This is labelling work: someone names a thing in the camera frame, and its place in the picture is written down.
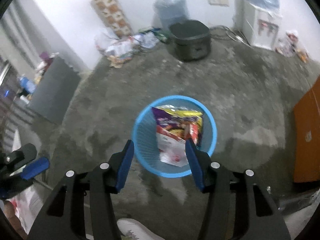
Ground white fuzzy clothing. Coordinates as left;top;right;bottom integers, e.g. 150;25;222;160
117;218;165;240

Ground red snack bag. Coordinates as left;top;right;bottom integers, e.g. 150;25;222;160
156;122;200;167

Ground wall socket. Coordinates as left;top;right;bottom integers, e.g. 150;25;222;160
207;0;230;7

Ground bag of colourful packets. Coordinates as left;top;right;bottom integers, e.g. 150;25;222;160
276;30;308;62

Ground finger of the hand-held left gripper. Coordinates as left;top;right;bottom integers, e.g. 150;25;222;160
5;143;38;171
21;157;50;180

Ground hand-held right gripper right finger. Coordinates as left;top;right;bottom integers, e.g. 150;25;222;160
185;139;292;240

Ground purple yellow snack bag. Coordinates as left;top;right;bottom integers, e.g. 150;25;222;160
151;105;203;142

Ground blue plastic basket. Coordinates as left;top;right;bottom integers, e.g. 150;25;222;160
132;95;217;178

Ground blue detergent bottle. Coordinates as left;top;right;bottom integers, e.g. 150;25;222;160
20;76;37;93

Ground white red plastic bag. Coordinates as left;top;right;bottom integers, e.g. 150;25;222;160
10;187;44;230

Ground tall patterned cardboard box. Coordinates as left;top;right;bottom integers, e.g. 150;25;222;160
86;0;133;37

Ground black rice cooker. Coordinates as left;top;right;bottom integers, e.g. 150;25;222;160
168;20;211;62

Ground orange wooden board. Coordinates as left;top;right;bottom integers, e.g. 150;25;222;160
293;76;320;183

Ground white water dispenser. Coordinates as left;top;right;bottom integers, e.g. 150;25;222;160
234;0;282;50

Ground clear plastic bags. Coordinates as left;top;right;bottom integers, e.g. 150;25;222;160
136;29;168;48

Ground large blue water jug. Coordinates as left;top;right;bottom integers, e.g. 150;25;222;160
153;0;190;30

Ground grey cabinet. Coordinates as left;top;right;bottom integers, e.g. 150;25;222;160
27;56;81;125

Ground pile of printed papers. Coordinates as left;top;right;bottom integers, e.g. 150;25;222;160
104;36;140;68

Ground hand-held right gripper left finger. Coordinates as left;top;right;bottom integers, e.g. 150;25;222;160
26;139;135;240

